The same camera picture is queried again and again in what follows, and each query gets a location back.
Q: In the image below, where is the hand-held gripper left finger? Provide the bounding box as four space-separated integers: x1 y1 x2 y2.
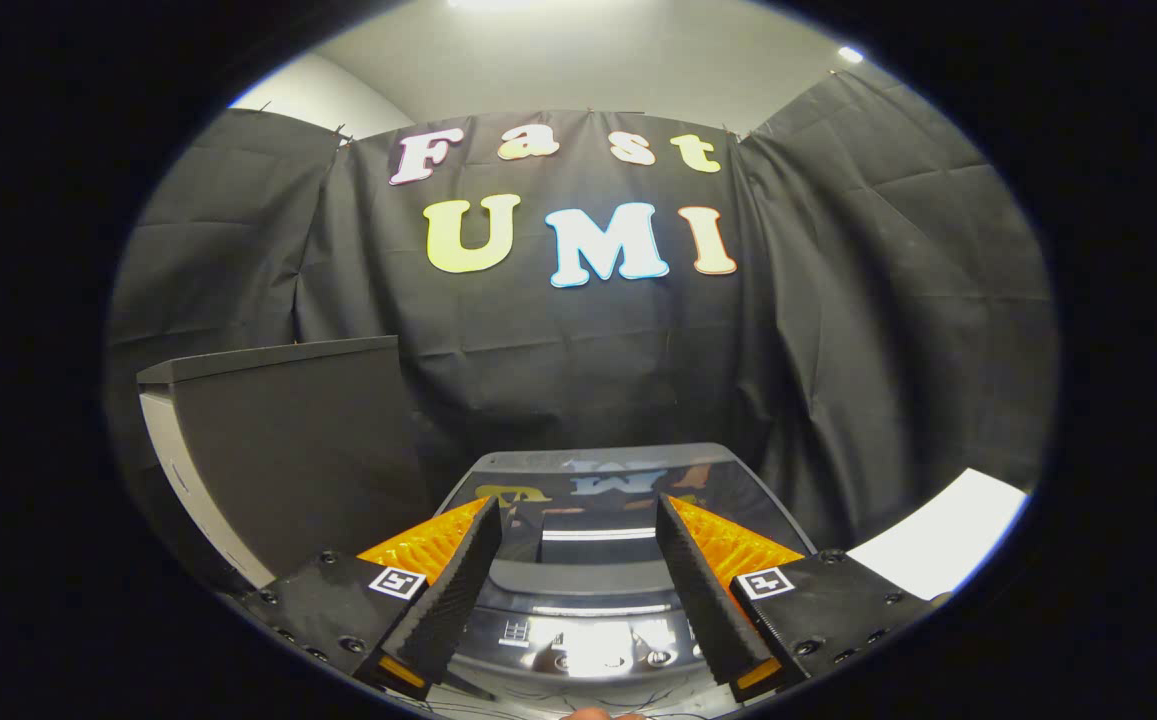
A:
238 497 503 701

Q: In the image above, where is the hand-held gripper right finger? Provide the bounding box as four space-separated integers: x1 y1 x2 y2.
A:
654 493 939 703

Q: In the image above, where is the dark washing machine lid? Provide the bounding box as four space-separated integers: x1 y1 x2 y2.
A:
435 443 819 606

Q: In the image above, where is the dark cabinet with beige door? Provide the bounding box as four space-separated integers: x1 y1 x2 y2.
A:
136 336 434 591

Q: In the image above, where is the black backdrop cloth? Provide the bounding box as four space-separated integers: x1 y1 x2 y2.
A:
103 65 1059 551

